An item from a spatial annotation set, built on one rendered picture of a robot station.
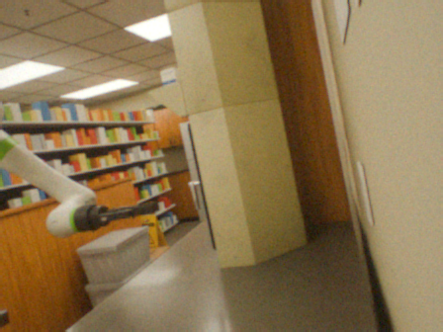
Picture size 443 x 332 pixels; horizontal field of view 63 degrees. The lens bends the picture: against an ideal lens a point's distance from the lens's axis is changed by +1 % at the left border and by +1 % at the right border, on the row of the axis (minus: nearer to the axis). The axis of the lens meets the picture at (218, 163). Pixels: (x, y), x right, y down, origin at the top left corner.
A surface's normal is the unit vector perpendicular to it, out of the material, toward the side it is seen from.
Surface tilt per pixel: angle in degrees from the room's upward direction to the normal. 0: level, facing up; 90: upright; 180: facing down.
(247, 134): 90
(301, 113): 90
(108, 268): 95
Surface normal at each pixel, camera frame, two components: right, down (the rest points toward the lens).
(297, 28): -0.29, 0.11
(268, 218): 0.45, -0.04
